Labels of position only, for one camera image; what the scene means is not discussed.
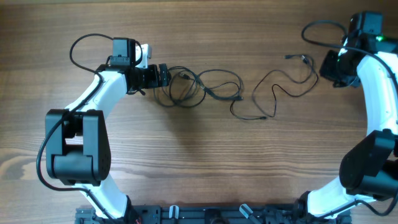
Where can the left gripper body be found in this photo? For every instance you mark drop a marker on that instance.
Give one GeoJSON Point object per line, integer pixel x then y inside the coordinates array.
{"type": "Point", "coordinates": [163, 74]}

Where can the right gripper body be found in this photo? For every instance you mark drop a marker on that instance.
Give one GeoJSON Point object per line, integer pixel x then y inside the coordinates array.
{"type": "Point", "coordinates": [328, 66]}

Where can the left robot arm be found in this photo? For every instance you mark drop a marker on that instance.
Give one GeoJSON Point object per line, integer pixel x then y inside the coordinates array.
{"type": "Point", "coordinates": [75, 154]}

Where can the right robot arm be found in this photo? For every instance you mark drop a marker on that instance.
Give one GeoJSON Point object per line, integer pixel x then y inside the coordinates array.
{"type": "Point", "coordinates": [366, 176]}

